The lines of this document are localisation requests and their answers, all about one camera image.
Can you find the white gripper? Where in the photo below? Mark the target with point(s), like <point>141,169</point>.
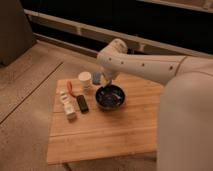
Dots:
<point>109,75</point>

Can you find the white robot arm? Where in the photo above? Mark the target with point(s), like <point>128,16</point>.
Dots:
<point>185,117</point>

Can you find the orange handled tool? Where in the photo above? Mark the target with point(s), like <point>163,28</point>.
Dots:
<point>69,88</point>

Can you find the wooden board table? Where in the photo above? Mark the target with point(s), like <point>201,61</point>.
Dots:
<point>131,129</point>

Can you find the grey chair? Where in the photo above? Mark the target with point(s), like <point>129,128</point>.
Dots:
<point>16,35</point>

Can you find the grey blue small can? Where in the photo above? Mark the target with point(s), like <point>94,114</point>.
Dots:
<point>96,78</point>

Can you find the white sponge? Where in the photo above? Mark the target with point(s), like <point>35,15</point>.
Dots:
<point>68,107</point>

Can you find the white paper cup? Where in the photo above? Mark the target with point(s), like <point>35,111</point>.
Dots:
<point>85,79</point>

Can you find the dark ceramic bowl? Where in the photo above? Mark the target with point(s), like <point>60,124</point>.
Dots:
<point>110,97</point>

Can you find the black rectangular remote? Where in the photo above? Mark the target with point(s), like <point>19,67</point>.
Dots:
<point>82,104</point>

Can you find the white metal railing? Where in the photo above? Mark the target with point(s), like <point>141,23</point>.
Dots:
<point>104,35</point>

